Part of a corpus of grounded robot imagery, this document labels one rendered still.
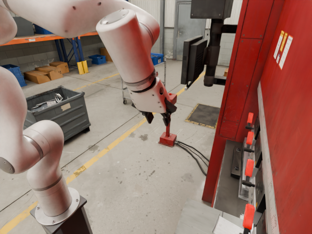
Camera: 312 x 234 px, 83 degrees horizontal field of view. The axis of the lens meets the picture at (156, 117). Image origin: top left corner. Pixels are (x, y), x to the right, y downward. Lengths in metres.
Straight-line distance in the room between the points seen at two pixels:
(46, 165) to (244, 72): 1.25
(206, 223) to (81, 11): 0.87
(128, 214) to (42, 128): 1.51
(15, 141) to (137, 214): 1.59
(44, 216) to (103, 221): 1.15
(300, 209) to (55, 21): 0.57
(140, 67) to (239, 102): 1.13
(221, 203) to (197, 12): 1.28
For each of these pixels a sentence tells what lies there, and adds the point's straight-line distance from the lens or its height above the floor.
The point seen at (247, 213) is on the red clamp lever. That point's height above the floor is 1.30.
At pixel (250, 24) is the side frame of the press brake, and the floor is 1.73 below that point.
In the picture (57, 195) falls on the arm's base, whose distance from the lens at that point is 0.91.
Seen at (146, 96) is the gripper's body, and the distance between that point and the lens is 0.47.
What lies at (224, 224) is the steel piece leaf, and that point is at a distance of 0.94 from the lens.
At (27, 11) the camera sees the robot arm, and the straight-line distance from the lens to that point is 0.50.
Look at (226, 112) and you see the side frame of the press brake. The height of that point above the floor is 1.12.
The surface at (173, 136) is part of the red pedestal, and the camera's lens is 2.80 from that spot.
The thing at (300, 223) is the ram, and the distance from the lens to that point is 0.41.
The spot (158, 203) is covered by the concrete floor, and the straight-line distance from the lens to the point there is 2.15.
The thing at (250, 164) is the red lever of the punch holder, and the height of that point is 1.31.
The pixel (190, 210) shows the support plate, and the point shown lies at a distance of 0.94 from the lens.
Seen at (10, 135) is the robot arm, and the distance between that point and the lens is 0.71.
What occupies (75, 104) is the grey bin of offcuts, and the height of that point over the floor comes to 0.58.
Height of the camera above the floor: 1.79
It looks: 30 degrees down
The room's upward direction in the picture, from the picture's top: straight up
